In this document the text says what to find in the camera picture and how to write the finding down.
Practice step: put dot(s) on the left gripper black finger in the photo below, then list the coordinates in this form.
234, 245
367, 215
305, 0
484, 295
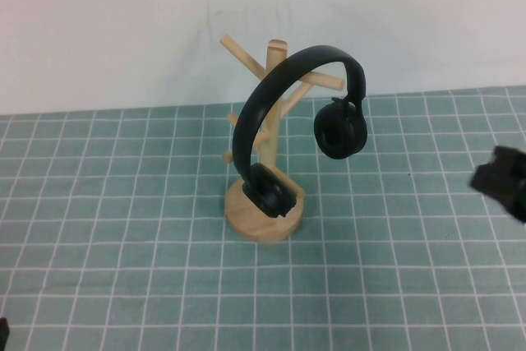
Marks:
3, 334

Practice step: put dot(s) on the black over-ear headphones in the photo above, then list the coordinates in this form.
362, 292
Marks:
263, 90

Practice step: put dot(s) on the green white-checked tablecloth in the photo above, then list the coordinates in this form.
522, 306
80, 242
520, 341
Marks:
123, 244

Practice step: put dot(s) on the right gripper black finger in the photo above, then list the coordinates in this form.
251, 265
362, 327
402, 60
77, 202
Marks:
511, 162
503, 195

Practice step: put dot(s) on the wooden tree-shaped headphone stand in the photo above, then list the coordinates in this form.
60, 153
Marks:
263, 228

